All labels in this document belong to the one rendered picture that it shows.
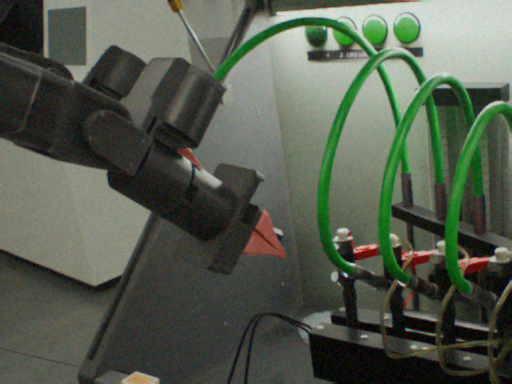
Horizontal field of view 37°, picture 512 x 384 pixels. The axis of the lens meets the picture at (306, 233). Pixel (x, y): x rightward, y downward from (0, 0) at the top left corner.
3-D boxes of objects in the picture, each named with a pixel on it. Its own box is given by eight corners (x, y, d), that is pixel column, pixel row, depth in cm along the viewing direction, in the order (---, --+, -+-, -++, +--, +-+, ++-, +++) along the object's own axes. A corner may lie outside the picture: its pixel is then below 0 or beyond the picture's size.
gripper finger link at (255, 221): (313, 241, 76) (250, 199, 70) (282, 305, 75) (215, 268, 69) (271, 228, 81) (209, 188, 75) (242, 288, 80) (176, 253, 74)
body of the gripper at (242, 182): (271, 179, 71) (216, 140, 66) (222, 276, 70) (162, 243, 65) (231, 170, 76) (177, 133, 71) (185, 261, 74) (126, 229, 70)
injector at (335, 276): (337, 373, 115) (321, 245, 108) (354, 357, 119) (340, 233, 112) (352, 376, 114) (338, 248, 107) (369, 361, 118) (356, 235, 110)
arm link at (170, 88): (28, 134, 63) (79, 142, 57) (91, 18, 65) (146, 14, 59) (135, 197, 71) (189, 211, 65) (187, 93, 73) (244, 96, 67)
